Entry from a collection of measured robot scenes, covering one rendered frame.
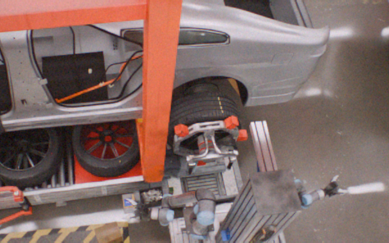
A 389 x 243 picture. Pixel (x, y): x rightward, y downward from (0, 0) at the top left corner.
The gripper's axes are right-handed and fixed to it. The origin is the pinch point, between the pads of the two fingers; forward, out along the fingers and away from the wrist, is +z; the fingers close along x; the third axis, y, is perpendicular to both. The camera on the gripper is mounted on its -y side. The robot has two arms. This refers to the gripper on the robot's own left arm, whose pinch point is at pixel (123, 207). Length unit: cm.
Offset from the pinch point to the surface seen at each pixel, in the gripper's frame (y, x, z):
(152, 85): -90, 37, -12
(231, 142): 10, 75, -74
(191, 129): 7, 80, -42
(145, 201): 63, 39, -12
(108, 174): 79, 69, 26
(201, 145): 24, 77, -52
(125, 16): -147, 28, 2
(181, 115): 1, 88, -32
